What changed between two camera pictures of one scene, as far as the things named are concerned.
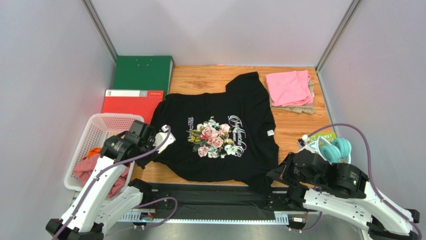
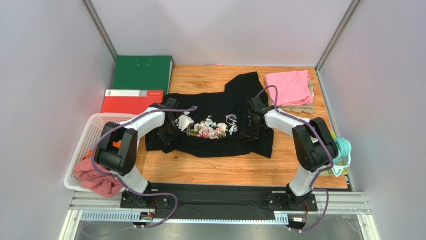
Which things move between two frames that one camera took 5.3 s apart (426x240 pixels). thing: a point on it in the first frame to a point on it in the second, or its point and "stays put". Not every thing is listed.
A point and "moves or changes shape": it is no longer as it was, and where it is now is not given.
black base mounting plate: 215,198 stays put
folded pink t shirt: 290,88 stays put
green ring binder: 143,73 stays put
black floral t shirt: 228,135 moves or changes shape
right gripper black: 288,165 to 250,129
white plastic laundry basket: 99,127 stays put
